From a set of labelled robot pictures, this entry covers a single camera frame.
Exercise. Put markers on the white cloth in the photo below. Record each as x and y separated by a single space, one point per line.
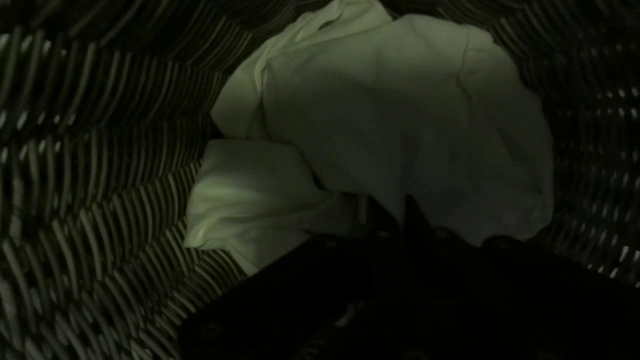
400 126

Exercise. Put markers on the woven wicker basket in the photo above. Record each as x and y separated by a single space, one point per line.
86 187

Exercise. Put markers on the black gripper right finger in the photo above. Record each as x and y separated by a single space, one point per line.
433 241

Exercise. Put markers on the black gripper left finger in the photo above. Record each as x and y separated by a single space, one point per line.
373 241

